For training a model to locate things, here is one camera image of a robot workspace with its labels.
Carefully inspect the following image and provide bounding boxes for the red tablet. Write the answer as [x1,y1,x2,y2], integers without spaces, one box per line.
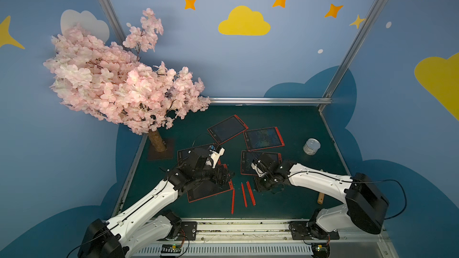
[243,127,284,151]
[208,115,248,145]
[240,150,282,176]
[187,180,234,203]
[178,143,218,165]

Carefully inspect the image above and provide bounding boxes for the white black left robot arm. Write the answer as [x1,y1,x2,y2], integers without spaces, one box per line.
[76,147,234,258]

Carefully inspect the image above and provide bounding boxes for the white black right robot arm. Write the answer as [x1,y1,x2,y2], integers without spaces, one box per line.
[251,158,389,240]

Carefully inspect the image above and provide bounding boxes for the red stylus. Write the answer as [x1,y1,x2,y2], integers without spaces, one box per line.
[246,181,256,206]
[241,182,248,208]
[231,189,235,215]

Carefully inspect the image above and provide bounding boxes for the red stylus leftmost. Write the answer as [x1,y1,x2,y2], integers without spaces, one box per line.
[231,189,235,215]

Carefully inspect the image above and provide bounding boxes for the silver tin can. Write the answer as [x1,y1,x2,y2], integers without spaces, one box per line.
[303,138,321,156]

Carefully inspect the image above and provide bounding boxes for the small circuit board left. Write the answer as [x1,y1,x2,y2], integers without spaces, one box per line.
[159,244,183,258]

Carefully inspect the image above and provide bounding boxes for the small circuit board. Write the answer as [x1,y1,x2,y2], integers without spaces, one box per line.
[159,244,183,258]
[311,244,330,258]

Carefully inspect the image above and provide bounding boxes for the small circuit board right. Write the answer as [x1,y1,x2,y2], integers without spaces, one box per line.
[311,244,330,258]

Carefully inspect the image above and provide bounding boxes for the pink cherry blossom tree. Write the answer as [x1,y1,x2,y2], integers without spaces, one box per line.
[44,9,210,152]

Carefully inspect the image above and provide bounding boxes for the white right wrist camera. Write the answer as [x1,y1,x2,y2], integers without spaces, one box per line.
[251,161,267,177]

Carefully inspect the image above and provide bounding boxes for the green rake wooden handle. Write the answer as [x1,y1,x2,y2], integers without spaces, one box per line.
[317,192,325,205]

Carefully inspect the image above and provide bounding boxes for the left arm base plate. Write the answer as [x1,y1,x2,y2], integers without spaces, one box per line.
[166,221,197,241]

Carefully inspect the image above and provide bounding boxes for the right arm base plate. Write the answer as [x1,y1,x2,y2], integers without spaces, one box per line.
[289,220,340,240]

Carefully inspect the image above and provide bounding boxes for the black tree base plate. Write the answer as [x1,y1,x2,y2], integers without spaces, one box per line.
[147,138,176,161]

